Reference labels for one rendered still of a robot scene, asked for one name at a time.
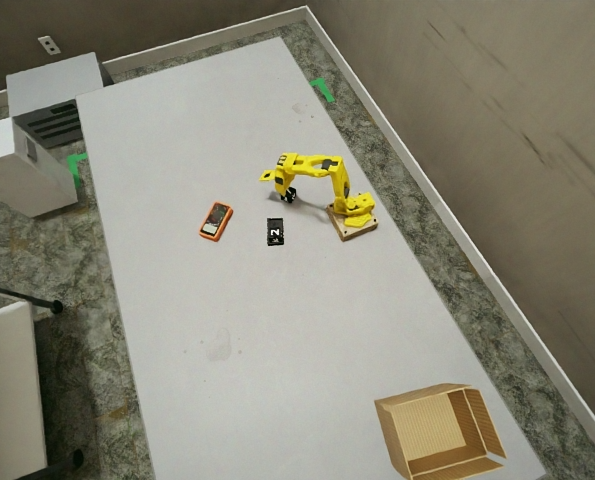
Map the orange digital multimeter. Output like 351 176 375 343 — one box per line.
198 201 233 242

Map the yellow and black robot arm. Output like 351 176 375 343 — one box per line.
274 153 374 228

